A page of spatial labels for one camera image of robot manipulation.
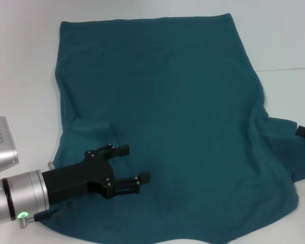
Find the teal blue shirt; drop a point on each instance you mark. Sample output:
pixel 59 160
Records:
pixel 178 89

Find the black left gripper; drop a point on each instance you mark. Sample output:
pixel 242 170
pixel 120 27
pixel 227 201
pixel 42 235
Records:
pixel 76 178

